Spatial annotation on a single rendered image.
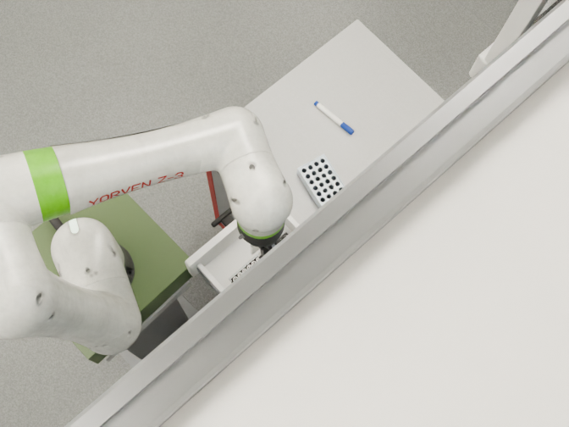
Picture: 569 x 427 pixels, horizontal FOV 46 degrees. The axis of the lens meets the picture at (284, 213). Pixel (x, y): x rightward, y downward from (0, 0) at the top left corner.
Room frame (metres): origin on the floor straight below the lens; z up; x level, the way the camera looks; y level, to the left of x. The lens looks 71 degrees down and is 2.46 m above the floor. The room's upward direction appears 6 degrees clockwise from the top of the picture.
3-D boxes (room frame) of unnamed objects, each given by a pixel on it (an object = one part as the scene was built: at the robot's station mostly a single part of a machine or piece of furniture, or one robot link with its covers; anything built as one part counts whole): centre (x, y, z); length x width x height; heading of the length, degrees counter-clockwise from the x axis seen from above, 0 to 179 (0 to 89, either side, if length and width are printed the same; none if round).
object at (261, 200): (0.40, 0.05, 1.33); 0.13 x 0.11 x 0.14; 28
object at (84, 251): (0.33, 0.41, 1.02); 0.16 x 0.13 x 0.19; 28
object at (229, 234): (0.48, 0.12, 0.87); 0.29 x 0.02 x 0.11; 138
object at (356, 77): (0.78, -0.16, 0.38); 0.62 x 0.58 x 0.76; 138
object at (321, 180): (0.67, -0.09, 0.78); 0.12 x 0.08 x 0.04; 36
